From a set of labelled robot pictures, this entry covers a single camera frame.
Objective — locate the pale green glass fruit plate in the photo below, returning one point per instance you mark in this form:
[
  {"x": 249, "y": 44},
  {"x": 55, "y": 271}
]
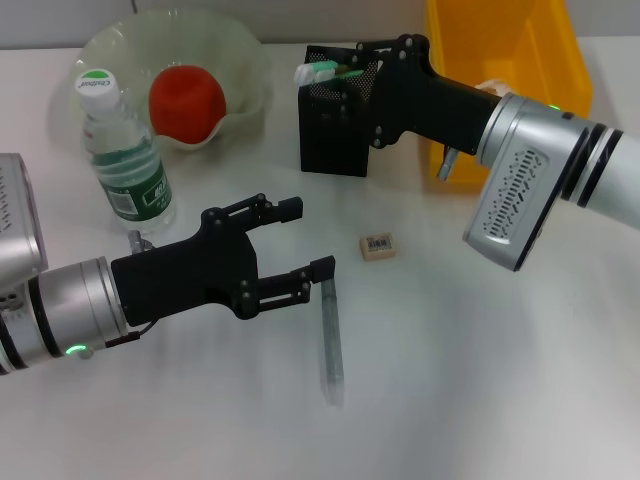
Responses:
[{"x": 235, "y": 75}]

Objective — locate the grey pen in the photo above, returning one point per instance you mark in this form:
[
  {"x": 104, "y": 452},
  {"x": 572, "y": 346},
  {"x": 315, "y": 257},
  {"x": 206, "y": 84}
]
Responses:
[{"x": 331, "y": 340}]

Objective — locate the green pen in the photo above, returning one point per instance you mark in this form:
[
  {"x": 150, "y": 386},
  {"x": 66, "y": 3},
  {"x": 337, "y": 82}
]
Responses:
[{"x": 325, "y": 70}]

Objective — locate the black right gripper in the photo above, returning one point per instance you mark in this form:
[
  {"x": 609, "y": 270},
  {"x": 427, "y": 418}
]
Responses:
[{"x": 425, "y": 100}]

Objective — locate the clear green-label water bottle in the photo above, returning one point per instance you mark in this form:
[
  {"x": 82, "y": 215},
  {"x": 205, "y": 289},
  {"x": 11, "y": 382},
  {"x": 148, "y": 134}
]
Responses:
[{"x": 125, "y": 150}]

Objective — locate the beige eraser with barcode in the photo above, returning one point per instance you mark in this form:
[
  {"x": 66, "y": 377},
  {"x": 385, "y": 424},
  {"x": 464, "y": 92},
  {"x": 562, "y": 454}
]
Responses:
[{"x": 378, "y": 247}]

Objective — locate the silver plug on left gripper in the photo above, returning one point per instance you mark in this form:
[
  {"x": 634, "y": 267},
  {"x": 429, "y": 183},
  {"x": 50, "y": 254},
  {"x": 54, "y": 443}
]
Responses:
[{"x": 137, "y": 242}]

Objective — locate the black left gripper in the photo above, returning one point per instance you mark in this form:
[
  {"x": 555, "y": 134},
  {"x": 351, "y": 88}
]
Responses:
[{"x": 185, "y": 275}]

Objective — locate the orange fruit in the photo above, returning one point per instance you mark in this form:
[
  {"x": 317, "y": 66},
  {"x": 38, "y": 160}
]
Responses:
[{"x": 187, "y": 105}]

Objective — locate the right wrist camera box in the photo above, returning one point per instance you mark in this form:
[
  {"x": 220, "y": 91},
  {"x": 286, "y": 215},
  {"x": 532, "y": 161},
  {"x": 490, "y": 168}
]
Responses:
[{"x": 510, "y": 210}]

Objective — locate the black mesh pen holder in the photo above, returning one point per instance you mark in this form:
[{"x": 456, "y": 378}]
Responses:
[{"x": 330, "y": 145}]

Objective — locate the yellow plastic bin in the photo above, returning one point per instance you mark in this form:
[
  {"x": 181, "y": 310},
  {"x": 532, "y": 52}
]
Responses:
[{"x": 500, "y": 30}]

